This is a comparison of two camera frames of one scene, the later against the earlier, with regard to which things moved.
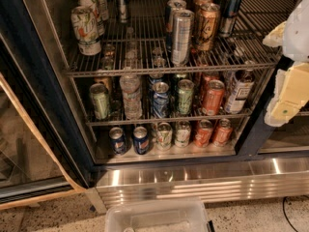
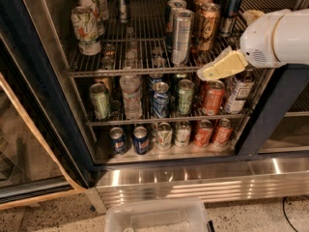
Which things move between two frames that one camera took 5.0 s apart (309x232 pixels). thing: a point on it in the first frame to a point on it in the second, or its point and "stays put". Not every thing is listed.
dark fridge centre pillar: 260,131 stays put
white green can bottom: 164,136 stays put
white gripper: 297,33 to 258,42
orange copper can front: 208,14 stays put
